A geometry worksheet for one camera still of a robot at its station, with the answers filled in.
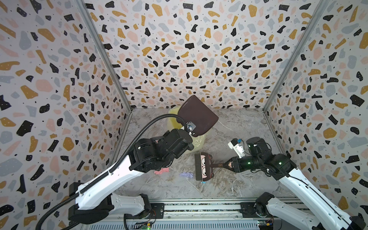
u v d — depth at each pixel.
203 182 0.83
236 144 0.64
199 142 0.76
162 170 0.87
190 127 0.48
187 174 0.85
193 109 0.65
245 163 0.60
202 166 0.77
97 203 0.38
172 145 0.39
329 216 0.39
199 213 0.73
